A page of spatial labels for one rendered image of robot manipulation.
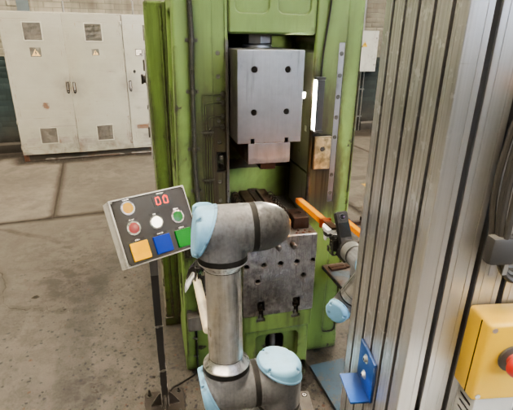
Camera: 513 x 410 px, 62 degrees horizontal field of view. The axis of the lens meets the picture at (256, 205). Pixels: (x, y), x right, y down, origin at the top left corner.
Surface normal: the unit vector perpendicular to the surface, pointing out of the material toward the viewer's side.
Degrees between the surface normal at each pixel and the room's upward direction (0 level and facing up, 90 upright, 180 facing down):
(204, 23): 90
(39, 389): 0
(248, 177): 90
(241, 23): 90
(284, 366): 7
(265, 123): 90
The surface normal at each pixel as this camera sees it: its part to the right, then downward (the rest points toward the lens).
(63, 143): 0.33, 0.36
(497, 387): 0.09, 0.37
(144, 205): 0.55, -0.21
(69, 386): 0.01, -0.93
